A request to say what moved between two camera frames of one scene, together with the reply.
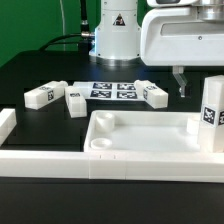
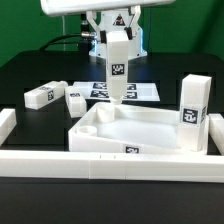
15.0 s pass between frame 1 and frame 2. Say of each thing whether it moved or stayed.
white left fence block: stayed
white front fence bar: stayed
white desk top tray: moved
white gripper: moved
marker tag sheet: stayed
